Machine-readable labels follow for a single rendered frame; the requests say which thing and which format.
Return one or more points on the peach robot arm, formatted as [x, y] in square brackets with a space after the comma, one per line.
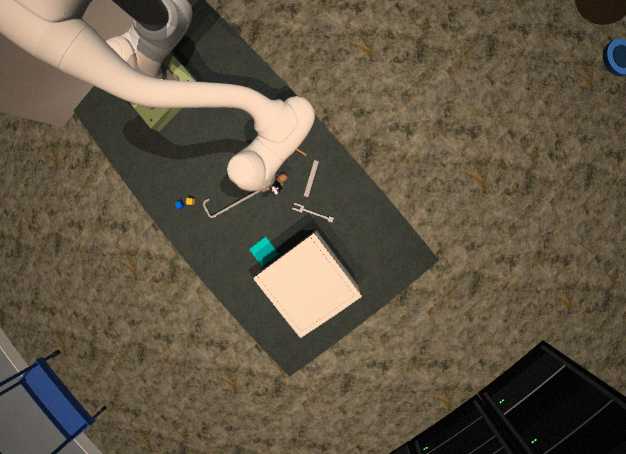
[54, 32]

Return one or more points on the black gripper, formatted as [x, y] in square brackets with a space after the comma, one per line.
[276, 184]

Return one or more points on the cream flat bar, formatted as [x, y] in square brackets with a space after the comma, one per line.
[311, 177]

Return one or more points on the teal square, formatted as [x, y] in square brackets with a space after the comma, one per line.
[264, 251]

